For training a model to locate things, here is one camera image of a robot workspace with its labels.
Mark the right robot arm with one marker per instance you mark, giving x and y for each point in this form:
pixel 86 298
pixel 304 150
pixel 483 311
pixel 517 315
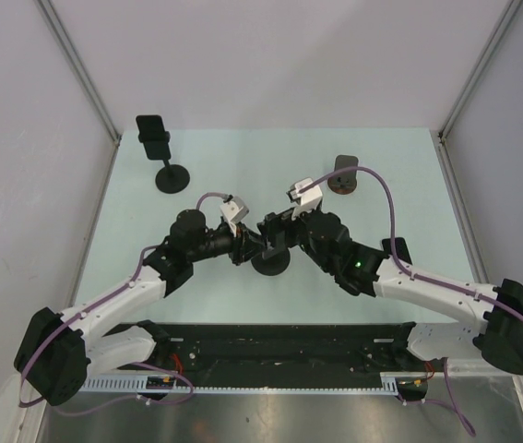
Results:
pixel 494 313

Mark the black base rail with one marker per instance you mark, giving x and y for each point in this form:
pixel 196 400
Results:
pixel 286 356

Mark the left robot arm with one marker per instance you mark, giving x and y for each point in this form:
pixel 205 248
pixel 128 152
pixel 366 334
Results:
pixel 60 349

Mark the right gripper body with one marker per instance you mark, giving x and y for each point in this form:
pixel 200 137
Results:
pixel 296 232

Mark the right aluminium frame post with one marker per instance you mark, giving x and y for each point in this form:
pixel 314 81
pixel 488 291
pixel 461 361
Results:
pixel 483 62

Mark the left aluminium frame post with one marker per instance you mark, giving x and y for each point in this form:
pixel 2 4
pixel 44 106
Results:
pixel 71 54

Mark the brown-based phone stand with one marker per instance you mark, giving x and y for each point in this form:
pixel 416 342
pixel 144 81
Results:
pixel 345 183

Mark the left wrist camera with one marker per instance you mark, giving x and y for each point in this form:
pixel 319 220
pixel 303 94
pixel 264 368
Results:
pixel 233 210

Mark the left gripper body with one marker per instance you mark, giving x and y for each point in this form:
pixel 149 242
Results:
pixel 237 255

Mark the black phone stand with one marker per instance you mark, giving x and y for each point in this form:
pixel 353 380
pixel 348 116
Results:
pixel 271 263
pixel 171 178

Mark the aluminium frame post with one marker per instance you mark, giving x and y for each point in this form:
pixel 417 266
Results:
pixel 71 54
pixel 483 62

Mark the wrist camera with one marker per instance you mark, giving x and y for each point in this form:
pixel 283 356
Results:
pixel 305 197
pixel 233 210

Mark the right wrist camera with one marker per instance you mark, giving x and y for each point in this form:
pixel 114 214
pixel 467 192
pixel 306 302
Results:
pixel 305 197

